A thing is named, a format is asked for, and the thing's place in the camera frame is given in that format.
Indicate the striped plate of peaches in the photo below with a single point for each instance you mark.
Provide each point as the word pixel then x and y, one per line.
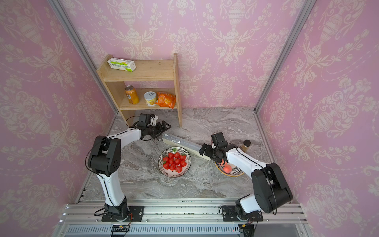
pixel 229 170

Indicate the patterned plate of strawberries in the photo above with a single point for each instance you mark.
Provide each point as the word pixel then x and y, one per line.
pixel 174 162

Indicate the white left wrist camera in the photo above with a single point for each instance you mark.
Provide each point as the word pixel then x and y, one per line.
pixel 153 120

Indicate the brown spice jar black lid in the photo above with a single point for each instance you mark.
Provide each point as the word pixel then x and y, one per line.
pixel 246 145

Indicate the white yellow snack cup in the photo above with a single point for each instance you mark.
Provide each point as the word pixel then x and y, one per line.
pixel 150 98

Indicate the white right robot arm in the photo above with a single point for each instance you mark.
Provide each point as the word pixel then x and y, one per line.
pixel 271 189

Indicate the right aluminium corner post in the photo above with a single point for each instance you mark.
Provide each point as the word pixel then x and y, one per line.
pixel 292 37

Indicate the wooden two-tier shelf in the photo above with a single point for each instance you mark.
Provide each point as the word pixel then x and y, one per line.
pixel 150 75

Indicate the orange drink can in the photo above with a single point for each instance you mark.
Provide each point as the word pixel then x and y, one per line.
pixel 132 95

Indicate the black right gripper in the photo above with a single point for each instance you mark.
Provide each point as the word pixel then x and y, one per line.
pixel 203 147

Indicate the white green carton box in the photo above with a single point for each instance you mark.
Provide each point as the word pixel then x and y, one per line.
pixel 122 64

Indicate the orange chip bag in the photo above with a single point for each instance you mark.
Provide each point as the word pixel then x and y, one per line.
pixel 166 100

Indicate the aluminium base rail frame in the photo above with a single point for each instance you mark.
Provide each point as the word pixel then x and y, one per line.
pixel 194 217

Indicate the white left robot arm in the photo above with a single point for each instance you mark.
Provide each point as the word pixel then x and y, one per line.
pixel 104 159

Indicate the cream plastic wrap dispenser box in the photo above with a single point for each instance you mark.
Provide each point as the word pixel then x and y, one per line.
pixel 191 147

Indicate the aluminium corner post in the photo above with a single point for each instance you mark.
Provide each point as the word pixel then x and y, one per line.
pixel 72 33
pixel 292 37

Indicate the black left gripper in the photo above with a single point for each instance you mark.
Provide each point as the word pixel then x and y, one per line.
pixel 164 128

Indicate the left aluminium corner post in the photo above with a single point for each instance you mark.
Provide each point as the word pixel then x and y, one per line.
pixel 72 33

